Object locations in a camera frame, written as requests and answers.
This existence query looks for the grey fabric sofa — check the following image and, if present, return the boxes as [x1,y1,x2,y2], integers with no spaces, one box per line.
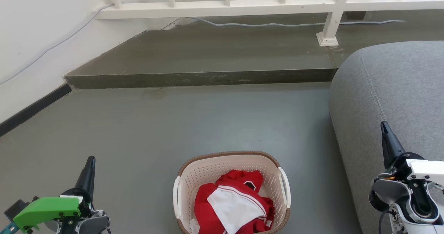
[328,41,444,234]

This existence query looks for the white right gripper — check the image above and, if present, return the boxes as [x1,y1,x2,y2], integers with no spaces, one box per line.
[381,121,444,185]

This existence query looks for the thin grey cable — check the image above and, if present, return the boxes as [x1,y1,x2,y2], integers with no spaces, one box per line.
[0,3,406,85]

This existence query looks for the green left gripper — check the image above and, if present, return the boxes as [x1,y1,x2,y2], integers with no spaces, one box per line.
[13,156,96,233]

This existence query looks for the black baseboard strip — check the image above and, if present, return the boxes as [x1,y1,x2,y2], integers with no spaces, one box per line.
[0,83,72,137]

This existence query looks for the red and white garment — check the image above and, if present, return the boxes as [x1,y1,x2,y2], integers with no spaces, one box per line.
[194,170,275,234]

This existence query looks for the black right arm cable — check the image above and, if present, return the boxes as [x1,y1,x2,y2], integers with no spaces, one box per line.
[378,210,393,234]

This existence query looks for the white wooden railing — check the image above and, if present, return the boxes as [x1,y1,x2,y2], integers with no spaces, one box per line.
[95,0,444,47]

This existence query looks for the beige plastic laundry basket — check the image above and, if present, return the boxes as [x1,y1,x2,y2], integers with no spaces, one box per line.
[173,151,291,234]

